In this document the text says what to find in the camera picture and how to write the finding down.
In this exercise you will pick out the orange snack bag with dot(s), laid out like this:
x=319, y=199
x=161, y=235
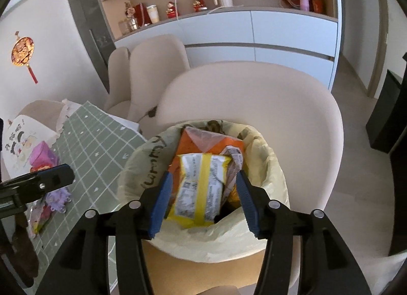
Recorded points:
x=206, y=142

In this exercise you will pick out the yellow white snack packet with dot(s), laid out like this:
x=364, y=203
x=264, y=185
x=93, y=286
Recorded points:
x=197, y=187

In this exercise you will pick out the cream tumbler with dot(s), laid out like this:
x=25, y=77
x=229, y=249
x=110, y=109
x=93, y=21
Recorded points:
x=153, y=15

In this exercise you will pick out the glass jar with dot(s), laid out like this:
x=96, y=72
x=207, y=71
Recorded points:
x=123, y=27

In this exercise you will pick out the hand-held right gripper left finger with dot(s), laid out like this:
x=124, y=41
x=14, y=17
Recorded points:
x=160, y=203

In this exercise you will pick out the red gold wall ornament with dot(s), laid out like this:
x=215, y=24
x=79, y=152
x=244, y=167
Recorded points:
x=22, y=50

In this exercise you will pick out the red doll figurine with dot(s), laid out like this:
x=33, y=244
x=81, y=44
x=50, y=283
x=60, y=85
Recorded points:
x=198, y=3
x=171, y=9

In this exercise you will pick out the black cabinet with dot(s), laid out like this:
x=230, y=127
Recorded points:
x=386, y=114

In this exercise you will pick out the dark glass cabinet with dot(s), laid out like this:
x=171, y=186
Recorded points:
x=86, y=15

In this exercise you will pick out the small red box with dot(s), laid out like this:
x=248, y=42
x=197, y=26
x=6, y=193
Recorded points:
x=317, y=5

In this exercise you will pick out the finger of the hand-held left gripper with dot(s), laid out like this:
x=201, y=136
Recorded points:
x=54, y=177

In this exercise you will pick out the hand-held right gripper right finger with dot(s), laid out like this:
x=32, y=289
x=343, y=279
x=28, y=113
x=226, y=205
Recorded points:
x=249, y=206

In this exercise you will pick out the clear printed blister pack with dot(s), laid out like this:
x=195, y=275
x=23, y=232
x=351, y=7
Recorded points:
x=39, y=218

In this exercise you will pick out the red gift bag with flower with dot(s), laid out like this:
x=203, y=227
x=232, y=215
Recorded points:
x=140, y=12

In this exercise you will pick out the metal cup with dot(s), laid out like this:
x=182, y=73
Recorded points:
x=133, y=23

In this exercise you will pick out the person's left forearm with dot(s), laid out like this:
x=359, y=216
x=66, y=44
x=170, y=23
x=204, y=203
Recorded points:
x=25, y=253

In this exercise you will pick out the green checked tablecloth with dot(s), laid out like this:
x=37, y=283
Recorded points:
x=92, y=149

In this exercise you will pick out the yellow bin liner bag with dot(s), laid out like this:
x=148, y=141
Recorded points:
x=140, y=168

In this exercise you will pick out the white sideboard cabinet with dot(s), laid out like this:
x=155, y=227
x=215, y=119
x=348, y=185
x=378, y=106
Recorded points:
x=279, y=31

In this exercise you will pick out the purple toy carriage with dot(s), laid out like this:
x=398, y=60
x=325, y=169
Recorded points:
x=58, y=201

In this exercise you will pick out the beige dining chair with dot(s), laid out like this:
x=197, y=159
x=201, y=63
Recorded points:
x=117, y=82
x=254, y=98
x=155, y=69

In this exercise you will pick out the pink box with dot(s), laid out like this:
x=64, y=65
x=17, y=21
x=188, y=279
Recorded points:
x=44, y=155

